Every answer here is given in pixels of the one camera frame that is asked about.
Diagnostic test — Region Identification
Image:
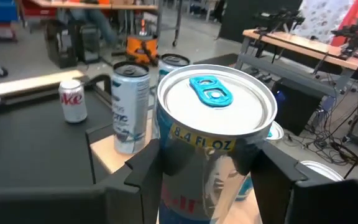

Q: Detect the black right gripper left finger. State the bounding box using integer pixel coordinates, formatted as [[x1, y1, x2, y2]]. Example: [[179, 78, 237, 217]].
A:
[[124, 138, 165, 224]]

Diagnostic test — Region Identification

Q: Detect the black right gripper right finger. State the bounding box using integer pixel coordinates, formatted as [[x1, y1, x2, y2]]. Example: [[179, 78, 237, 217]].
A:
[[249, 141, 310, 224]]

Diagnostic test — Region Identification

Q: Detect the silver Diet Coke can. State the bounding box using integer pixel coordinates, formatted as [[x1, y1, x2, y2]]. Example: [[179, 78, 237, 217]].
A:
[[57, 78, 88, 124], [300, 160, 344, 182]]

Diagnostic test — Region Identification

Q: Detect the blue silver Red Bull can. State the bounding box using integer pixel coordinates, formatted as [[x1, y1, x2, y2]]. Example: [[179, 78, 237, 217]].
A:
[[155, 63, 278, 224], [235, 120, 285, 202]]

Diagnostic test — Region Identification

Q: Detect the Celsius Arctic Vibe can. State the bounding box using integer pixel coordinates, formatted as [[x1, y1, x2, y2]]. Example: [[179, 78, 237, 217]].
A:
[[110, 60, 151, 155], [150, 53, 191, 139]]

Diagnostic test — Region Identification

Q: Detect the wooden shelf with black legs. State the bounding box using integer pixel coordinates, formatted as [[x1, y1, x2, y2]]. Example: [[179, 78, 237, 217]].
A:
[[85, 118, 262, 224]]

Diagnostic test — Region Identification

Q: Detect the black computer case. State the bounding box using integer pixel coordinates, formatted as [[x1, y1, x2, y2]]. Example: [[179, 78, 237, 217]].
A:
[[272, 77, 334, 137]]

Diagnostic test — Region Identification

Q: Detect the orange shop vacuum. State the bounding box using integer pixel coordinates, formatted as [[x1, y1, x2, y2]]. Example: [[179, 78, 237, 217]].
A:
[[125, 33, 160, 67]]

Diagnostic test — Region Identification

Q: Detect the black computer tower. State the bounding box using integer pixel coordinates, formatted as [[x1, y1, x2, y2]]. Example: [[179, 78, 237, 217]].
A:
[[44, 18, 103, 70]]

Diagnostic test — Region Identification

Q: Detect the person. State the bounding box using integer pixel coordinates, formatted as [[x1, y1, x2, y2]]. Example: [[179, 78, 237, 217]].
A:
[[69, 0, 120, 47]]

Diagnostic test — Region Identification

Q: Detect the black partition panel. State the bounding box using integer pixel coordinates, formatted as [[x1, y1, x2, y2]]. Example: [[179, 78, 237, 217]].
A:
[[218, 0, 303, 44]]

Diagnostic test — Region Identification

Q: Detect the white patterned curtain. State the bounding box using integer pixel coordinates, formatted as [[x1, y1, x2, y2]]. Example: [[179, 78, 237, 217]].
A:
[[292, 0, 356, 44]]

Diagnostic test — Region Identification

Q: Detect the wooden table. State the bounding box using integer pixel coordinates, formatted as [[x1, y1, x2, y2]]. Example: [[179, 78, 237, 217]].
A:
[[31, 0, 160, 12]]

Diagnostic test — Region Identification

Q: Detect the black floor cable tangle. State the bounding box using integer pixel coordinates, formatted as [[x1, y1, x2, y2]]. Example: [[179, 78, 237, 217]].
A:
[[284, 93, 358, 175]]

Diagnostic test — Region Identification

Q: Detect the black curved bracket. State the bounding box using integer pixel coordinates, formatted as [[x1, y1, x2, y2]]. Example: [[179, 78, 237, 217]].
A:
[[85, 73, 112, 96]]

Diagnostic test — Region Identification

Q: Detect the wooden workbench grey frame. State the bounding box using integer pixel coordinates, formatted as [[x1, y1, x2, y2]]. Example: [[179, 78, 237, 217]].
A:
[[234, 27, 358, 100]]

